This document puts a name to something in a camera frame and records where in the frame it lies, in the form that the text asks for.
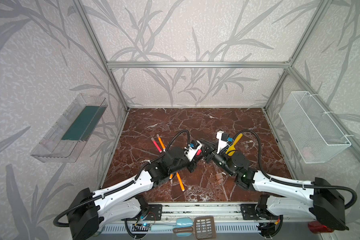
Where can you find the white wire mesh basket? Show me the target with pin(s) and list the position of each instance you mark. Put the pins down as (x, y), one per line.
(314, 132)

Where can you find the green circuit board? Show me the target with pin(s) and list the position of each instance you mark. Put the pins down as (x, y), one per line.
(140, 228)

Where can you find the red black tool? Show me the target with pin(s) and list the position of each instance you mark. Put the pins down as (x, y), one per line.
(317, 228)

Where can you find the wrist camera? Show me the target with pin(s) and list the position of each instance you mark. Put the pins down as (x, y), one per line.
(191, 150)
(225, 141)

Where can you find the clear plastic wall tray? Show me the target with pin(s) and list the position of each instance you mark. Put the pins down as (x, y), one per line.
(67, 138)

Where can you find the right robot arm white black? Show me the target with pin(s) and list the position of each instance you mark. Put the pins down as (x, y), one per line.
(317, 200)

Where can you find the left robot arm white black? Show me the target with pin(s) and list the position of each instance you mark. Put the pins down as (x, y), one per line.
(91, 210)

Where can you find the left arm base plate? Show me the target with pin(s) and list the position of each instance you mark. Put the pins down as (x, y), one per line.
(152, 213)

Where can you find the light blue brush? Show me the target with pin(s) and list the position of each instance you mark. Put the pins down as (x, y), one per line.
(183, 227)

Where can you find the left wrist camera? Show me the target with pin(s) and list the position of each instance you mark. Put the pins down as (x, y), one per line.
(191, 150)

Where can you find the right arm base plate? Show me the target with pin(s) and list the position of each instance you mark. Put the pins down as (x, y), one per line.
(249, 212)

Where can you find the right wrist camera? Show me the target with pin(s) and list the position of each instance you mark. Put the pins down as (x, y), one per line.
(225, 141)

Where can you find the yellow toy spatula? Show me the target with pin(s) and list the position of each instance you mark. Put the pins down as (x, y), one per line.
(232, 148)

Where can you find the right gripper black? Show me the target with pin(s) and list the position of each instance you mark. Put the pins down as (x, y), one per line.
(215, 152)

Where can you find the orange pen front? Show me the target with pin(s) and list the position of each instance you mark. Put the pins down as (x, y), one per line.
(180, 182)

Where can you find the brown slotted spatula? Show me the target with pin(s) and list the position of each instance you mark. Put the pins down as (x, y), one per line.
(205, 228)

